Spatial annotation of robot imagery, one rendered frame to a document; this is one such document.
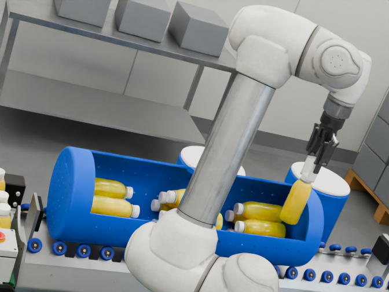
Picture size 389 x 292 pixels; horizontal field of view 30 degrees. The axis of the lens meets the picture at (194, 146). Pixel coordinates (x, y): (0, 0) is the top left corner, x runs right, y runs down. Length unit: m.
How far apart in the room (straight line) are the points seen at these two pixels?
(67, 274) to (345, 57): 1.09
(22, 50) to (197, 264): 3.97
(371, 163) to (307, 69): 4.43
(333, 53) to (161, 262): 0.63
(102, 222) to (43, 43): 3.52
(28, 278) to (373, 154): 4.28
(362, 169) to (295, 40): 4.53
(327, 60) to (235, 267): 0.52
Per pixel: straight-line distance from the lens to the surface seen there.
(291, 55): 1.68
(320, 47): 1.66
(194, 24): 4.86
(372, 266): 2.88
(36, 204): 2.20
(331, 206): 3.15
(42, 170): 4.69
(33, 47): 5.53
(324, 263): 2.78
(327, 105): 2.28
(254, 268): 1.71
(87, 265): 2.23
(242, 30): 1.71
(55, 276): 2.22
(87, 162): 2.12
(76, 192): 2.07
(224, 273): 1.72
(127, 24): 4.77
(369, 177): 6.08
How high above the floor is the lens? 2.15
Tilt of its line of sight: 22 degrees down
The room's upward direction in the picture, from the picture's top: 21 degrees clockwise
